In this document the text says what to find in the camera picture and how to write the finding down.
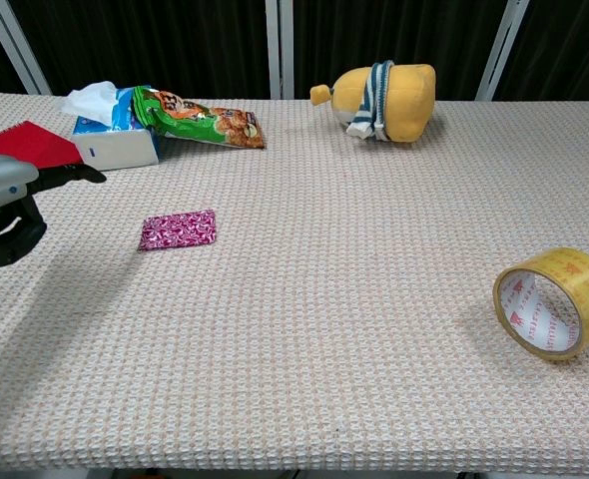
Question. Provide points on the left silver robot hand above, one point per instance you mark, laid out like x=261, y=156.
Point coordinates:
x=5, y=174

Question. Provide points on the red spiral notebook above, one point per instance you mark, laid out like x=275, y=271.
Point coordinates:
x=30, y=142

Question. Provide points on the white tissue sheet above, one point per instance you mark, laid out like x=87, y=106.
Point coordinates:
x=92, y=102

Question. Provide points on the blue white tissue box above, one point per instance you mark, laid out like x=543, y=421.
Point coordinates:
x=120, y=149

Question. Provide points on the green snack bag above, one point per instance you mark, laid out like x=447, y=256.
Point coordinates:
x=194, y=125

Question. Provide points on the beige woven tablecloth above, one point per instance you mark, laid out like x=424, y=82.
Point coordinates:
x=324, y=299

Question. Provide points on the blue white striped scarf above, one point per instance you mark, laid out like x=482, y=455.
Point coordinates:
x=377, y=95

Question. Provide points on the yellow plush toy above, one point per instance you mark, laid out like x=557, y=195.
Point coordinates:
x=409, y=105

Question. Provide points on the yellow packing tape roll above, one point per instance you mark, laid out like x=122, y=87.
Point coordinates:
x=579, y=272

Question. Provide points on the white metal frame post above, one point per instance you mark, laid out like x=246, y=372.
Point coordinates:
x=499, y=55
x=20, y=55
x=279, y=50

